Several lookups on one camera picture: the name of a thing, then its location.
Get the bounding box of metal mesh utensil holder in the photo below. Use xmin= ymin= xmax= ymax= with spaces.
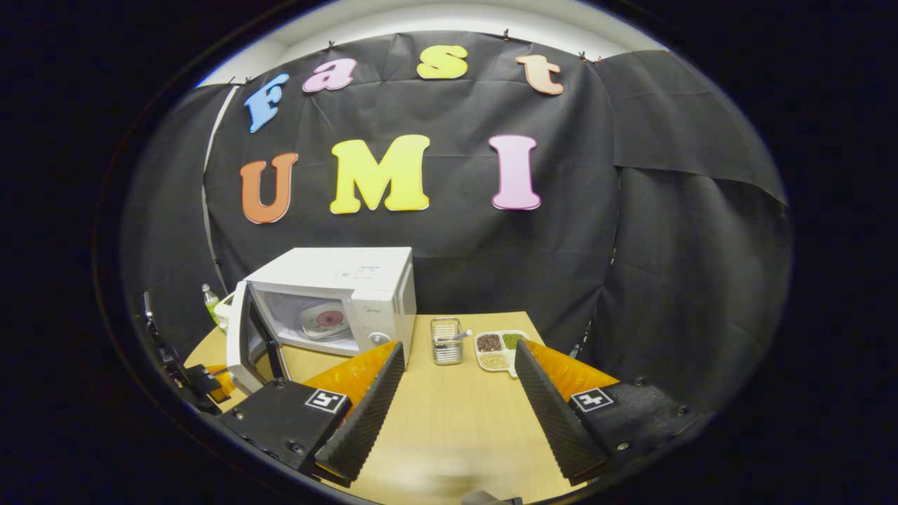
xmin=430 ymin=316 xmax=464 ymax=366

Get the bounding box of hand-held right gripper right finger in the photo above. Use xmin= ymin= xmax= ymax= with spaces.
xmin=514 ymin=339 xmax=706 ymax=485

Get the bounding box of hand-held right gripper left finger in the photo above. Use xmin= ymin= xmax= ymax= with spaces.
xmin=214 ymin=342 xmax=406 ymax=487

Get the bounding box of white microwave oven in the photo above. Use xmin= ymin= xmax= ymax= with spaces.
xmin=226 ymin=246 xmax=417 ymax=395

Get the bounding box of black backdrop cloth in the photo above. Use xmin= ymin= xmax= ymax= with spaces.
xmin=119 ymin=32 xmax=793 ymax=415

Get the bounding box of white plate with pink food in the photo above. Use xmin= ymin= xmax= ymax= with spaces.
xmin=300 ymin=307 xmax=351 ymax=342

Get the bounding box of divided tray with grains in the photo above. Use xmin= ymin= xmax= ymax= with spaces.
xmin=474 ymin=330 xmax=532 ymax=379

